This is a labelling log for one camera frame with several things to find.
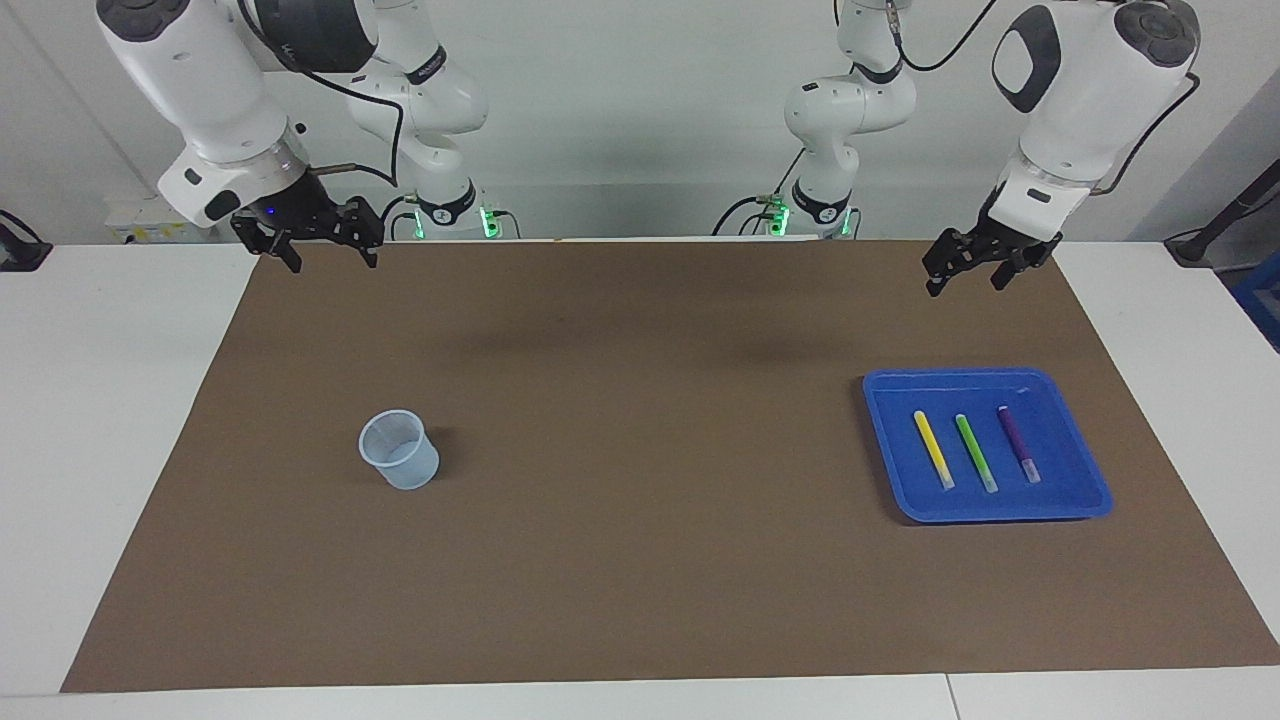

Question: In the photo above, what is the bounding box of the blue box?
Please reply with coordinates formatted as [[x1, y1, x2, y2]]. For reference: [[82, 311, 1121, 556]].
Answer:
[[1232, 262, 1280, 351]]

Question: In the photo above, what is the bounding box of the green pen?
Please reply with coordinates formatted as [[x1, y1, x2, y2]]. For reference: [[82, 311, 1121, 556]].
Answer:
[[953, 413, 999, 495]]

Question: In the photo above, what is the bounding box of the purple pen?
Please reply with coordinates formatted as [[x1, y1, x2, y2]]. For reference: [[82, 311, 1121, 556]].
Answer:
[[996, 404, 1043, 485]]

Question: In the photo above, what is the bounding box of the clear plastic cup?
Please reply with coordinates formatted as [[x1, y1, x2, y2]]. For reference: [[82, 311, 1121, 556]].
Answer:
[[357, 408, 441, 491]]

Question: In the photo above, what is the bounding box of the black base cable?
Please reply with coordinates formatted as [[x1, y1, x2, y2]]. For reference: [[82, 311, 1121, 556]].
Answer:
[[375, 195, 416, 241], [712, 195, 773, 237]]

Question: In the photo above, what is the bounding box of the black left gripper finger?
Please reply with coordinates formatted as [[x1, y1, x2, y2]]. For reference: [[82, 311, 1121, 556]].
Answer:
[[922, 228, 986, 298], [990, 250, 1061, 292]]

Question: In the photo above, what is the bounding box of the black table clamp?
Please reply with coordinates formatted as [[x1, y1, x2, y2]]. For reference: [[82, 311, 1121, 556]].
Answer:
[[0, 210, 53, 273]]

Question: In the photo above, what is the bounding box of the yellow pen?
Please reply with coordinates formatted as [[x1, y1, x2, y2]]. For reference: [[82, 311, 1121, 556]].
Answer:
[[913, 410, 956, 492]]

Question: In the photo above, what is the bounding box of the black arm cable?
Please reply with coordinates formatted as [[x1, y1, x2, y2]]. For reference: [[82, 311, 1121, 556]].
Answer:
[[885, 0, 1201, 196], [235, 0, 406, 191]]

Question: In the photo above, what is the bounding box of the white power strip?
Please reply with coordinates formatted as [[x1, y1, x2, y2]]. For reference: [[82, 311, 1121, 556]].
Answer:
[[105, 195, 216, 244]]

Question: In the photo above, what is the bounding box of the brown table mat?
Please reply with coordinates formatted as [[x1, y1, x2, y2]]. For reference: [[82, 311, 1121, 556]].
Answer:
[[60, 238, 1280, 694]]

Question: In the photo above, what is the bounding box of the blue plastic tray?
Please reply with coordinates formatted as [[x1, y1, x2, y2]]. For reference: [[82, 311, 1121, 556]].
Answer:
[[862, 367, 1114, 524]]

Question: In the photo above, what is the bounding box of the black stand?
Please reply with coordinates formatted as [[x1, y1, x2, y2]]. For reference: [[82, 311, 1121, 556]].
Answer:
[[1165, 160, 1280, 269]]

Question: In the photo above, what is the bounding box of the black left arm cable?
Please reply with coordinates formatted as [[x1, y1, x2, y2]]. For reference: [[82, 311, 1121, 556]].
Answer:
[[885, 0, 1201, 196]]

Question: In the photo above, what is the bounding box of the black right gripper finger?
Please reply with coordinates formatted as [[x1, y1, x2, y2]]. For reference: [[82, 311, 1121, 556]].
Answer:
[[230, 218, 303, 274], [335, 197, 385, 269]]

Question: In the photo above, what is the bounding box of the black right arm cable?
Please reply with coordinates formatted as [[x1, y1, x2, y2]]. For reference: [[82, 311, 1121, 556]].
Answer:
[[235, 0, 406, 191]]

